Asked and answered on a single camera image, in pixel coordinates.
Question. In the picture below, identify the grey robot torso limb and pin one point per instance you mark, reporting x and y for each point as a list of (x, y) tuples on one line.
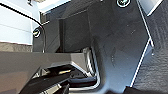
[(26, 65)]

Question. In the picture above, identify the silver base screw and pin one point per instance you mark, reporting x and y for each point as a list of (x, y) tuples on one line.
[(122, 2), (36, 32)]

